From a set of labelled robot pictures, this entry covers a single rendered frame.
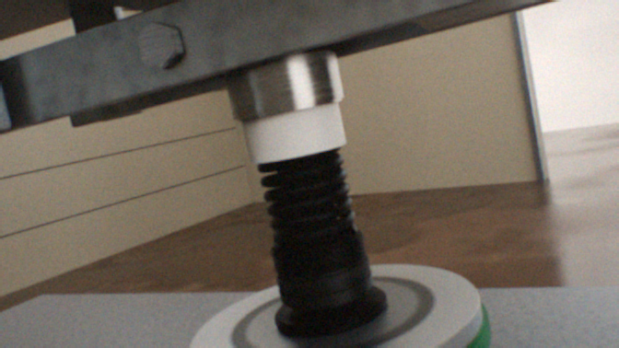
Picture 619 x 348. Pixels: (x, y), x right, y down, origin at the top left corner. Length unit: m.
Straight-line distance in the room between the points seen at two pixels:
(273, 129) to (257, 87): 0.03
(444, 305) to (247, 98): 0.19
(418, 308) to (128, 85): 0.25
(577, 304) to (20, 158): 5.46
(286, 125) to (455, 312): 0.17
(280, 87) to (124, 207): 5.88
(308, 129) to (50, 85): 0.18
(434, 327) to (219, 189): 6.70
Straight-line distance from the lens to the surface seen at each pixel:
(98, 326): 0.76
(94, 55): 0.41
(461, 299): 0.41
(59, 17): 0.60
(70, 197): 5.93
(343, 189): 0.39
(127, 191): 6.26
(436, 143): 5.76
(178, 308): 0.73
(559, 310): 0.53
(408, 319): 0.39
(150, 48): 0.37
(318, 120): 0.37
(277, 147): 0.37
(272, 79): 0.37
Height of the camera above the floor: 1.05
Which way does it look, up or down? 6 degrees down
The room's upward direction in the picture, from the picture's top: 12 degrees counter-clockwise
